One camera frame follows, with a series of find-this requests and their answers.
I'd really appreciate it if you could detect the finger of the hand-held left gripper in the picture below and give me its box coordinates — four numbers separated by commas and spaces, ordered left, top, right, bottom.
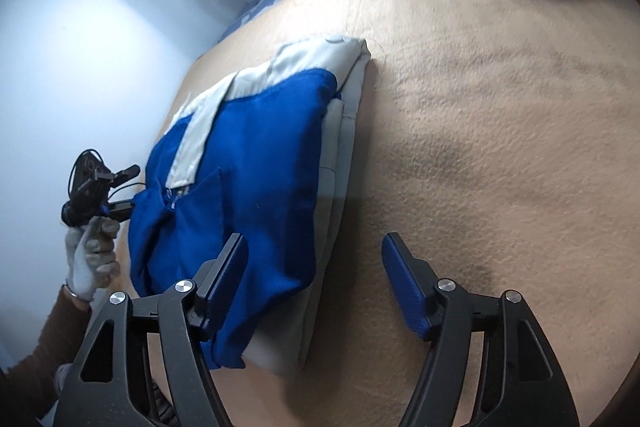
102, 201, 137, 223
97, 164, 142, 186

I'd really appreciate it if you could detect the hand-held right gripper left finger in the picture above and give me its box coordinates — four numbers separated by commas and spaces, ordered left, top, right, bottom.
52, 232, 249, 427

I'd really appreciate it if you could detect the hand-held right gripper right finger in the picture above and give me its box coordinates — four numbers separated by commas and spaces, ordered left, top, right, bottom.
381, 232, 581, 427

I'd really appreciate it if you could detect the beige and blue work jacket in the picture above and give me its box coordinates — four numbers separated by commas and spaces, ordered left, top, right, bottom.
127, 34, 373, 375

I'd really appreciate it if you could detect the person's left hand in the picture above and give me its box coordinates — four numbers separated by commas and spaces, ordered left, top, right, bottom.
65, 216, 122, 304

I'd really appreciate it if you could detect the tan blanket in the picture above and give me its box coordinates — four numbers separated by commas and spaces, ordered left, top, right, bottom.
145, 0, 640, 427

